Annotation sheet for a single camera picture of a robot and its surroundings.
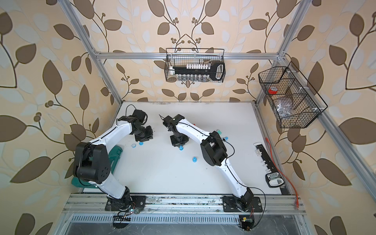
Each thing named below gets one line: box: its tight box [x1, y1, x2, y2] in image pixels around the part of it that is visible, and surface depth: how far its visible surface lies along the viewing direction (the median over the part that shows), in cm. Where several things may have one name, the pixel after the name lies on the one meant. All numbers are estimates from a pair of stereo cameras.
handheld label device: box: [253, 141, 285, 188], surface depth 86 cm
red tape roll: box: [267, 86, 279, 95], surface depth 84 cm
